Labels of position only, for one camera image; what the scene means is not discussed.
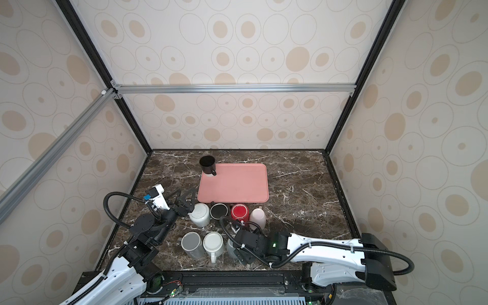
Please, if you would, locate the diagonal aluminium bar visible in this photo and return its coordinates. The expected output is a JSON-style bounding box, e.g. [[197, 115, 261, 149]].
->
[[1, 88, 115, 222]]

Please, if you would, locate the black mug white base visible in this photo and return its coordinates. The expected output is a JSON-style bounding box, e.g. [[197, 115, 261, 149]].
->
[[199, 155, 217, 177]]

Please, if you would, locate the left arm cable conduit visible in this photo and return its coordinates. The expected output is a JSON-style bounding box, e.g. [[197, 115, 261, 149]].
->
[[102, 191, 161, 231]]

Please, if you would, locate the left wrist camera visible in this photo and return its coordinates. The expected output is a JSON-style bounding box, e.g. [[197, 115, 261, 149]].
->
[[143, 184, 170, 212]]

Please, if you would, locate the pink mug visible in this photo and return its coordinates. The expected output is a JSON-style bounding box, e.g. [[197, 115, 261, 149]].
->
[[250, 207, 266, 230]]

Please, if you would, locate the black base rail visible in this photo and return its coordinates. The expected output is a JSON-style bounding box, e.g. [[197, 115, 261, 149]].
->
[[67, 268, 397, 305]]

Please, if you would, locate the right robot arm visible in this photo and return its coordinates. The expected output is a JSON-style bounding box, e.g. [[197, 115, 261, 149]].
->
[[231, 228, 397, 292]]

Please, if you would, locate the dark grey mug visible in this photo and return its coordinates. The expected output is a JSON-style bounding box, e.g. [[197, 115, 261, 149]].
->
[[177, 232, 207, 260]]

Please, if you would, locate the black mug white rim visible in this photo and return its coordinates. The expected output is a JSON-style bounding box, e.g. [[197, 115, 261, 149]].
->
[[210, 203, 230, 222]]

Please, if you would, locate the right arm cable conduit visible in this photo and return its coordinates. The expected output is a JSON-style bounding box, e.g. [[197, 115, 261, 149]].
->
[[219, 216, 415, 276]]

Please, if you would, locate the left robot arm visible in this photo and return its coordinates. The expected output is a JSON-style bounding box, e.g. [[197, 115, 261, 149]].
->
[[63, 184, 197, 304]]

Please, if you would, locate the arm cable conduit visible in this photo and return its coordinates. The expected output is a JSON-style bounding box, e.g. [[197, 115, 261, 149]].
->
[[102, 191, 161, 231], [219, 216, 415, 276]]

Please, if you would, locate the white ribbed mug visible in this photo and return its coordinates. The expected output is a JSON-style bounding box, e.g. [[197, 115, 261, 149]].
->
[[189, 203, 210, 227]]

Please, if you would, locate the red mug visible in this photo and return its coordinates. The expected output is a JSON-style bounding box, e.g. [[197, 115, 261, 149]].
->
[[231, 203, 250, 222]]

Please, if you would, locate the horizontal aluminium bar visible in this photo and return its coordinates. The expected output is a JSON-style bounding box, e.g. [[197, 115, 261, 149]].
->
[[114, 83, 356, 94]]

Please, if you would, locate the pink rectangular tray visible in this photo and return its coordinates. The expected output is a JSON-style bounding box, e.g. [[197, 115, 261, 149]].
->
[[198, 163, 269, 203]]

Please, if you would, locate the grey mug white interior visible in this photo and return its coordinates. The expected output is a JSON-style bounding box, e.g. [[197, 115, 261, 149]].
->
[[226, 239, 237, 259]]

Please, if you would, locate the white mug front row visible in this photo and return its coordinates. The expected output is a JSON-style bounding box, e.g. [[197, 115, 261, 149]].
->
[[203, 232, 226, 264]]

